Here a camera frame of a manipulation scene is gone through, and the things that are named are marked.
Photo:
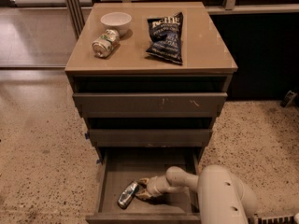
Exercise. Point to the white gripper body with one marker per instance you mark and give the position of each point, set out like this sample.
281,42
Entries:
152,187

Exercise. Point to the blue silver redbull can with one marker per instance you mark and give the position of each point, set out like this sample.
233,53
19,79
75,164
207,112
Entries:
128,194

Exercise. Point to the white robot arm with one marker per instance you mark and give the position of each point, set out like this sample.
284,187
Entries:
223,197

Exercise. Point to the grey open bottom drawer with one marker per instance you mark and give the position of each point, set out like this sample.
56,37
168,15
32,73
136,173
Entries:
123,165

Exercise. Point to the grey middle drawer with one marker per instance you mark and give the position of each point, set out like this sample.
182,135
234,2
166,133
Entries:
150,138

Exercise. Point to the grey top drawer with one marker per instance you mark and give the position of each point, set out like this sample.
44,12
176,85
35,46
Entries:
149,105

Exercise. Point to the grey drawer cabinet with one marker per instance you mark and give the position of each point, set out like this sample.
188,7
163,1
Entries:
207,64

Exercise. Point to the green white soda can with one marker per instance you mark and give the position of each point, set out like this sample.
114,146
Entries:
105,44

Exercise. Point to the blue tape pieces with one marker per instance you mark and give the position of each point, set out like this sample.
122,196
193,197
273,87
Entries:
87,136

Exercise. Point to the power strip on floor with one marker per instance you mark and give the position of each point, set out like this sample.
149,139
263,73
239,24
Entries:
263,219

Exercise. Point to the dark blue chips bag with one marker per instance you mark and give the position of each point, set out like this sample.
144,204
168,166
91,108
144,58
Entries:
165,34

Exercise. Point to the white ceramic bowl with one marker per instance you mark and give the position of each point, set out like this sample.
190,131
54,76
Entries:
119,21

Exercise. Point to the dark object by wall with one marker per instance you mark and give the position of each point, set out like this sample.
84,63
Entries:
289,98

